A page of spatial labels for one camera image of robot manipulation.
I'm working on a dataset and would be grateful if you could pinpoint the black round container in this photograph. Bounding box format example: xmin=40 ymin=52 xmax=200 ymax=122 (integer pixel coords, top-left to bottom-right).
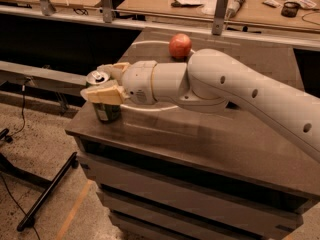
xmin=281 ymin=2 xmax=300 ymax=18

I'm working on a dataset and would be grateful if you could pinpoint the green soda can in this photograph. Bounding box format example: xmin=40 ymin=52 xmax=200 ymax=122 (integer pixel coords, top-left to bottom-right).
xmin=86 ymin=70 xmax=121 ymax=123

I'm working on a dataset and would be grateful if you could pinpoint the metal bracket post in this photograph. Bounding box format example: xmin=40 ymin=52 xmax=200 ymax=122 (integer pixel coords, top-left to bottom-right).
xmin=212 ymin=0 xmax=229 ymax=35
xmin=101 ymin=0 xmax=114 ymax=23
xmin=39 ymin=0 xmax=56 ymax=16

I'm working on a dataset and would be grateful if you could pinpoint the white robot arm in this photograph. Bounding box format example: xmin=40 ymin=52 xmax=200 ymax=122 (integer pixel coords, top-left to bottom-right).
xmin=81 ymin=49 xmax=320 ymax=161

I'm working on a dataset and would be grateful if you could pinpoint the grey cylindrical tool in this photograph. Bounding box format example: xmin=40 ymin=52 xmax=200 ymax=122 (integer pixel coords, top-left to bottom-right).
xmin=227 ymin=0 xmax=246 ymax=18

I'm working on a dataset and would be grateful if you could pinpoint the grey drawer cabinet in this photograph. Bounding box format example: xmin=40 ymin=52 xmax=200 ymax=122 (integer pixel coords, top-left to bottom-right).
xmin=65 ymin=27 xmax=320 ymax=240

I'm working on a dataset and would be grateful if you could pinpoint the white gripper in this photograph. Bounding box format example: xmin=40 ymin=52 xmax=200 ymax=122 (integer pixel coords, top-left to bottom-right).
xmin=80 ymin=61 xmax=157 ymax=105

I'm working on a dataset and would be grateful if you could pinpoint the black floor cable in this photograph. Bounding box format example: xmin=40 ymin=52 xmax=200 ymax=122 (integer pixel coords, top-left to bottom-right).
xmin=6 ymin=78 xmax=33 ymax=138

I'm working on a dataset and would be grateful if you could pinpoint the red apple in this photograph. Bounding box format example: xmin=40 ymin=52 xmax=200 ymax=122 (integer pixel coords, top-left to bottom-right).
xmin=169 ymin=33 xmax=192 ymax=59

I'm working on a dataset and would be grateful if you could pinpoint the black stand base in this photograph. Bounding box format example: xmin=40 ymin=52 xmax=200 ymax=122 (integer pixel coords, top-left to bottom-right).
xmin=0 ymin=129 xmax=77 ymax=234

